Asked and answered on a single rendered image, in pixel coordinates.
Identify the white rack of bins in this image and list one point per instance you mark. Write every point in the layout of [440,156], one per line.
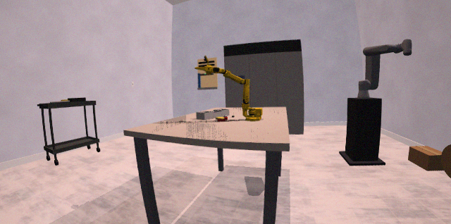
[205,115]

